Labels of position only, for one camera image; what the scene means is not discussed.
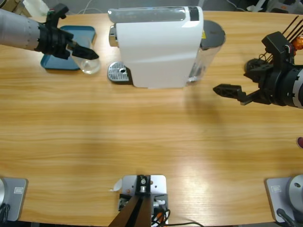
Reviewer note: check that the black capsule rack stand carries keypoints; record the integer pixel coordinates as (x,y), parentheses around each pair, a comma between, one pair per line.
(255,62)

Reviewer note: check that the wooden crate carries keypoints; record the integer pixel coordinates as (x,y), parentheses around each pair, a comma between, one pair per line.
(16,4)

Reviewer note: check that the teal plastic tray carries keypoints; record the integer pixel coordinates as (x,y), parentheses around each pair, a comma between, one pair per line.
(82,32)

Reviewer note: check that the clear water tank black lid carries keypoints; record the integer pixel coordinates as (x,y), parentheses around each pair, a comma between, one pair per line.
(213,33)

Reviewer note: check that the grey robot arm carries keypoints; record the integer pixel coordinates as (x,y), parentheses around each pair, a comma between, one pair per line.
(16,29)
(299,87)

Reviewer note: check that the clear drinking glass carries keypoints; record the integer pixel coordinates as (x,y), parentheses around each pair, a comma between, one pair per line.
(91,67)

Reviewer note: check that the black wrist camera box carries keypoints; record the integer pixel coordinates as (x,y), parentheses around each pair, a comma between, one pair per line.
(56,11)
(275,43)

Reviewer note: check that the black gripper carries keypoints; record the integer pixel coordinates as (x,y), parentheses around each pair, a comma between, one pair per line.
(52,41)
(279,87)

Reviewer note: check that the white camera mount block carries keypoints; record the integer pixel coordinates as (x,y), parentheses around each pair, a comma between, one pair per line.
(157,186)

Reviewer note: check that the orange coffee capsule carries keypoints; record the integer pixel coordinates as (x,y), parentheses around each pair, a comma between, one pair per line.
(298,43)

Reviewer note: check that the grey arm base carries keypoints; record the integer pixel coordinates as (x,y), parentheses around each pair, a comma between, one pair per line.
(277,201)
(16,201)

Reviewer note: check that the dark camera post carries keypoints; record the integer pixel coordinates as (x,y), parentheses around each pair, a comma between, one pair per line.
(135,212)

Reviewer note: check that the white tape scrap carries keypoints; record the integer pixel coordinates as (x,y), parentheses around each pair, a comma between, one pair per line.
(117,185)

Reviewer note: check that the white capsule coffee machine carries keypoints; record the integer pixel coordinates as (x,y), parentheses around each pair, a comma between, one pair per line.
(156,52)

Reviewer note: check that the dark red coffee capsule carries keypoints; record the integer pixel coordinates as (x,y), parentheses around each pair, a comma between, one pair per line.
(300,142)

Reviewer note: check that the grey stool with orange mark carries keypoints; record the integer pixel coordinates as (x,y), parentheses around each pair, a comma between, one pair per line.
(281,8)

